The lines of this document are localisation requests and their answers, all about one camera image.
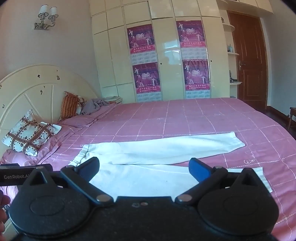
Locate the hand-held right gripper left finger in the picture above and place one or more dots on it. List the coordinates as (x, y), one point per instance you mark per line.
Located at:
(89, 168)

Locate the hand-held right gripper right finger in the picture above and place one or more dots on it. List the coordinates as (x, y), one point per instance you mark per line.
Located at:
(198, 170)

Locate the white pants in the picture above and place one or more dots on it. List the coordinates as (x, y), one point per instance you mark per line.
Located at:
(161, 148)

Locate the person's left hand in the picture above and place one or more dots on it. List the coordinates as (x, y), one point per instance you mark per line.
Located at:
(2, 200)

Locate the white brown patterned pillow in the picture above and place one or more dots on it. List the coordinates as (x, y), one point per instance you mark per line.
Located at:
(27, 136)

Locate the pink pillow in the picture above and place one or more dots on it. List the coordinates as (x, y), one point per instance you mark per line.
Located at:
(76, 121)

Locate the bed with pink checked sheet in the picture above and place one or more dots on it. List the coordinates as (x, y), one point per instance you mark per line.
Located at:
(185, 115)

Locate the grey blanket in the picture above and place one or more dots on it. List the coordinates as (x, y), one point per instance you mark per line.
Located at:
(92, 105)

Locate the small floral pillow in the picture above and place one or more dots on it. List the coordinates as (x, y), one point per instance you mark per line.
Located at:
(81, 104)

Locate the orange patterned pillow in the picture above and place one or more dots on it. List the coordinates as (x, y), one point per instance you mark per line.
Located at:
(69, 106)

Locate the folded beige cloth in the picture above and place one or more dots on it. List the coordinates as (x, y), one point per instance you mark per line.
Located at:
(113, 99)

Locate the cream round headboard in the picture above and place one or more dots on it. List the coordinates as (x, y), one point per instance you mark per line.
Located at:
(34, 92)

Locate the dark object on shelf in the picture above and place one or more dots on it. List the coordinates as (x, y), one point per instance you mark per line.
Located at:
(234, 80)

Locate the brown wooden door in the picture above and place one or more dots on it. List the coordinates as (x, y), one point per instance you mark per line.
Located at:
(252, 58)

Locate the teal bottle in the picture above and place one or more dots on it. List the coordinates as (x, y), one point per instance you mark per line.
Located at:
(230, 48)

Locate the cream wardrobe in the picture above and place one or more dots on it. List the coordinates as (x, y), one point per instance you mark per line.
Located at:
(168, 46)

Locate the cream corner shelf unit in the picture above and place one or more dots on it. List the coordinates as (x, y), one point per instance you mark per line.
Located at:
(231, 27)

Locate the wall lamp with two shades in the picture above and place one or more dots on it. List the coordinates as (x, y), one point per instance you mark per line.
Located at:
(47, 14)

